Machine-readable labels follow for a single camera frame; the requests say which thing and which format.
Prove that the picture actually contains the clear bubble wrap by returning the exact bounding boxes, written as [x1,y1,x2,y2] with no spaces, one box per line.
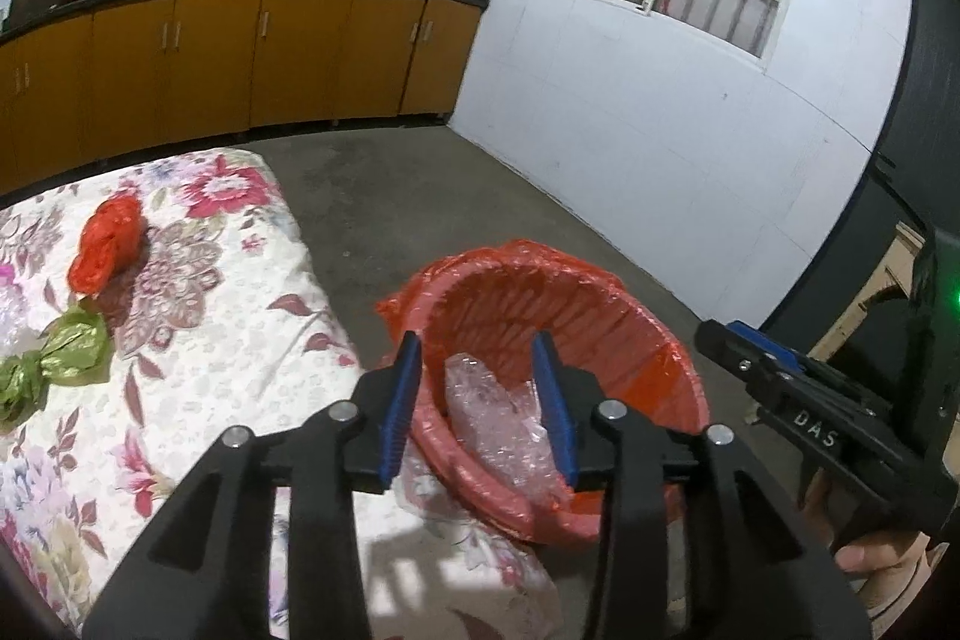
[444,353,571,509]

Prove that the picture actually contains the red trash basket with liner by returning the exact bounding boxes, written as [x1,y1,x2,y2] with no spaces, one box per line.
[376,241,711,546]

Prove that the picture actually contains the lower kitchen cabinets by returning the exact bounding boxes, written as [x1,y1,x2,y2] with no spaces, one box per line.
[2,0,491,195]

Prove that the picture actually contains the right human hand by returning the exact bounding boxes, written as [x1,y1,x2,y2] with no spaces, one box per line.
[800,470,949,638]

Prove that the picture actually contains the olive green plastic bag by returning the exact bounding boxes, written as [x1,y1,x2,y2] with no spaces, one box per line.
[2,307,114,434]

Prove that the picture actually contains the floral tablecloth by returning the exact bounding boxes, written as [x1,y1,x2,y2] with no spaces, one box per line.
[2,148,562,638]

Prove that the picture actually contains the small orange bag far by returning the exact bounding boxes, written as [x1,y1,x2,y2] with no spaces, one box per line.
[67,193,145,298]

